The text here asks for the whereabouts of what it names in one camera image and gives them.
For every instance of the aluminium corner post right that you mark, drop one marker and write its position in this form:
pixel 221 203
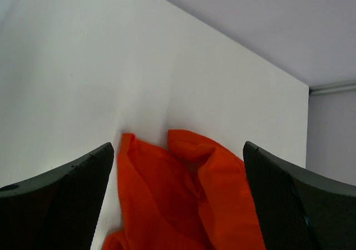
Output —
pixel 332 90

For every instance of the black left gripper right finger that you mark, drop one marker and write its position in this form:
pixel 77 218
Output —
pixel 296 208

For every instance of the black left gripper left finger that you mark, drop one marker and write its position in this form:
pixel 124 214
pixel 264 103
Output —
pixel 58 209

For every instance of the orange shorts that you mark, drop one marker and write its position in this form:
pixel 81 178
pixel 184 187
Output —
pixel 193 194

